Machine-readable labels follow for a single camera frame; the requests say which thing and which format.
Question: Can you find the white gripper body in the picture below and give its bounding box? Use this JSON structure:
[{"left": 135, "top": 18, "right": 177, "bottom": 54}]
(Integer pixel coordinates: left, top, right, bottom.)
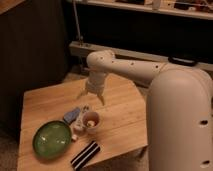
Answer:
[{"left": 85, "top": 77, "right": 105, "bottom": 94}]

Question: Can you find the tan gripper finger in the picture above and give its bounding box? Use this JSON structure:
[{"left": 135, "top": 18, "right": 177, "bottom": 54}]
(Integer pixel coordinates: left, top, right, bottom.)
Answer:
[
  {"left": 97, "top": 94, "right": 105, "bottom": 106},
  {"left": 77, "top": 89, "right": 88, "bottom": 99}
]

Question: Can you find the white bottle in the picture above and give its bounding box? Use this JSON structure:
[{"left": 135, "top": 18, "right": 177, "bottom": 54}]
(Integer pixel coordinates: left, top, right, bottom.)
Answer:
[{"left": 72, "top": 105, "right": 90, "bottom": 141}]

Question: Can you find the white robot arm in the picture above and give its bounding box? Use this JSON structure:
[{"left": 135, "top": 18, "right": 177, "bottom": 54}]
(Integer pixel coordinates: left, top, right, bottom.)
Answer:
[{"left": 84, "top": 50, "right": 213, "bottom": 171}]

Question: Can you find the white cup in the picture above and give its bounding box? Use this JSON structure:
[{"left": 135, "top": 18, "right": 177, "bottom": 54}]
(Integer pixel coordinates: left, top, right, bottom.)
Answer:
[{"left": 82, "top": 112, "right": 100, "bottom": 134}]

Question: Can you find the blue sponge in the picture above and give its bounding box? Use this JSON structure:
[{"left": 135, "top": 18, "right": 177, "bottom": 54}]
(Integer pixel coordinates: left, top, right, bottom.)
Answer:
[{"left": 63, "top": 107, "right": 80, "bottom": 124}]

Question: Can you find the dark cabinet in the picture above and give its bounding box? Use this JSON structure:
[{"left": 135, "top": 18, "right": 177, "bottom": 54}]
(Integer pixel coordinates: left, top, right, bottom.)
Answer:
[{"left": 0, "top": 0, "right": 67, "bottom": 130}]

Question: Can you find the metal pole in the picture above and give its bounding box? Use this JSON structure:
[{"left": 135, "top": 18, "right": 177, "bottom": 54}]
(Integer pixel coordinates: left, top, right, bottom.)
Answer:
[{"left": 72, "top": 0, "right": 83, "bottom": 45}]

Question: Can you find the upper shelf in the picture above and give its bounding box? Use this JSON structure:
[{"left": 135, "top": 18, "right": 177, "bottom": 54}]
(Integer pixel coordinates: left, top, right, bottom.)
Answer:
[{"left": 66, "top": 0, "right": 213, "bottom": 21}]

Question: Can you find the metal rail beam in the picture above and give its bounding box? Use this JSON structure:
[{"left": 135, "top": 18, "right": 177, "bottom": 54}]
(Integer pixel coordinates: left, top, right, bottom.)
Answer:
[{"left": 69, "top": 41, "right": 213, "bottom": 72}]

